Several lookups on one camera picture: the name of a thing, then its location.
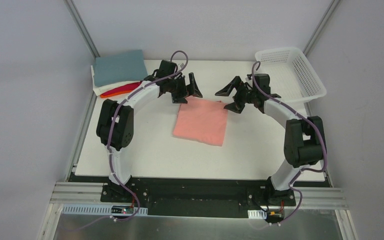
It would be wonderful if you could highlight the aluminium corner post right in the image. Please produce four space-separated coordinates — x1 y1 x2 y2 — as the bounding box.
303 0 342 57

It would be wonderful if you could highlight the white slotted duct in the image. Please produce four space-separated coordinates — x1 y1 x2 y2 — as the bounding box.
61 204 138 217
247 209 267 220

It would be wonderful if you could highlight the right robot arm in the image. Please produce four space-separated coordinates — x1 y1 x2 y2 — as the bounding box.
215 73 327 205

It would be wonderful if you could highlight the white plastic basket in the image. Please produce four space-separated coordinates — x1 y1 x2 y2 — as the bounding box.
254 47 327 103

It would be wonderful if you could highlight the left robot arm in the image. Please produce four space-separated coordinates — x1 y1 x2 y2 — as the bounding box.
96 60 203 203

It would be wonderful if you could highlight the aluminium corner post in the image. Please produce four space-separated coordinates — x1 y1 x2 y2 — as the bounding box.
303 0 342 57
63 0 101 59

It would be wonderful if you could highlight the left white slotted duct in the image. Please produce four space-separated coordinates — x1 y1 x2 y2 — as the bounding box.
61 204 138 217

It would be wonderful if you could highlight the folded white t-shirt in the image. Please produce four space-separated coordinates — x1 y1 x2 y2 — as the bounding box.
90 65 141 96

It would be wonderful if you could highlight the aluminium corner post left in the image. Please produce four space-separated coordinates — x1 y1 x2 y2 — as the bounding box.
63 0 101 59

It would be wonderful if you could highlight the folded magenta t-shirt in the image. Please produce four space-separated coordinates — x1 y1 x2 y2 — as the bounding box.
109 81 142 91

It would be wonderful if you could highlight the salmon pink t-shirt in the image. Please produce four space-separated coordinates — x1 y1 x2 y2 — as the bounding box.
172 96 228 147

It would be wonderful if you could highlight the folded orange t-shirt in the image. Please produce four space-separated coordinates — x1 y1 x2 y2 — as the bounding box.
99 89 132 99

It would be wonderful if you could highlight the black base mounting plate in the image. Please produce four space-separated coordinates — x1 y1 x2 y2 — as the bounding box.
66 172 332 219

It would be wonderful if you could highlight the right white slotted duct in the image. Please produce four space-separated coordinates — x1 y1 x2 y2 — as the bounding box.
247 209 267 220

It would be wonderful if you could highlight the folded blue-grey t-shirt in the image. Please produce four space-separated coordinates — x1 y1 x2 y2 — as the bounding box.
92 50 148 87

